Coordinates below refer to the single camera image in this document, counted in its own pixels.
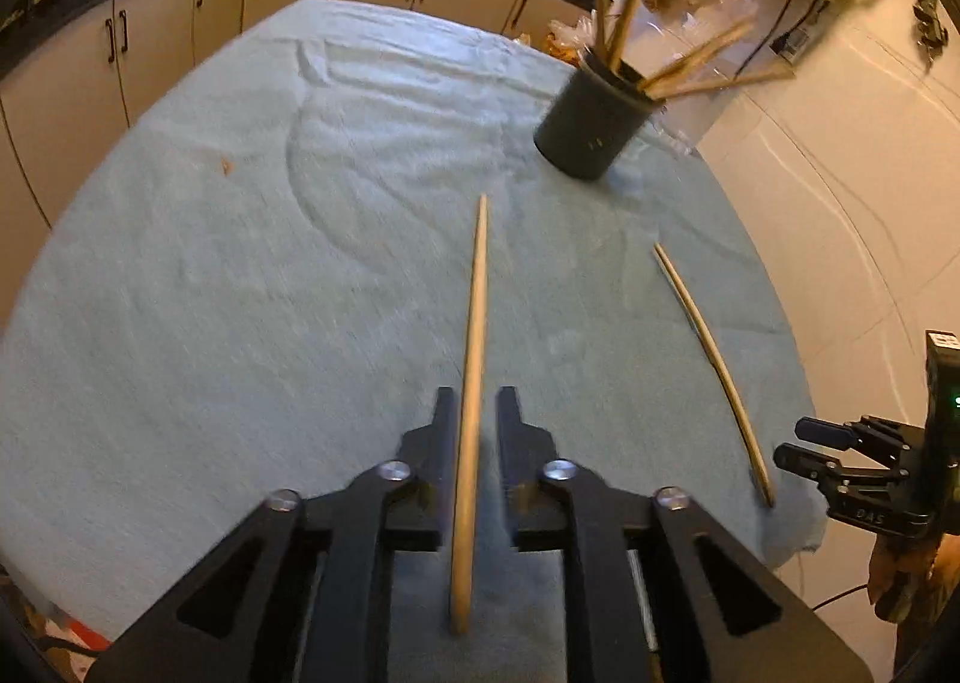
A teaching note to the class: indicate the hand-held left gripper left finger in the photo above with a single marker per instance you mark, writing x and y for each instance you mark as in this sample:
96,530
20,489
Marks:
444,443

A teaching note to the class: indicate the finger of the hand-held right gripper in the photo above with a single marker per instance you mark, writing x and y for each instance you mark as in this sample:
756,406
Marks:
825,432
802,462

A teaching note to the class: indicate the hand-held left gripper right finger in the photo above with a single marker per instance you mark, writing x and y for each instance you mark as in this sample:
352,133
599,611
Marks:
508,443

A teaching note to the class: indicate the thin wooden chopstick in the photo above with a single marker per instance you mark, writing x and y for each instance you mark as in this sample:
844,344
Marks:
709,343

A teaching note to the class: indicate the dark grey perforated utensil holder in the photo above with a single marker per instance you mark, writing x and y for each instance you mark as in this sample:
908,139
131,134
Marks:
592,128

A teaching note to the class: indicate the bundle of wooden sticks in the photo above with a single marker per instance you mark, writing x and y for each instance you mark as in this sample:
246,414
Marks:
697,57

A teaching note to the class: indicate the person's right hand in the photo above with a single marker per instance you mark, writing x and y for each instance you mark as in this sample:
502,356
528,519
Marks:
900,570

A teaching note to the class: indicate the light blue towel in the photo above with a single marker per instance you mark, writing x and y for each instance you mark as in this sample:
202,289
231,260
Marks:
225,316

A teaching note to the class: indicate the clear glass pitcher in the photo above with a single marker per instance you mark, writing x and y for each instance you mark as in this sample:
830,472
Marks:
675,124

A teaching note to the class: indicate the clear plastic bag with food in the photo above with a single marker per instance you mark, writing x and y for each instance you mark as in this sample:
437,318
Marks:
570,37

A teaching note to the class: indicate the red white cloth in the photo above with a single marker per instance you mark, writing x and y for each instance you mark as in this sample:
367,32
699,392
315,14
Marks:
45,642

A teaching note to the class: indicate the cream kitchen cabinets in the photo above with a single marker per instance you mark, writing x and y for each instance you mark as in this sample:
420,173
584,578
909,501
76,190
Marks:
67,68

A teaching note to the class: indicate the wall power outlet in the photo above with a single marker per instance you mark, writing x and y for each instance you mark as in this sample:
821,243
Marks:
795,44

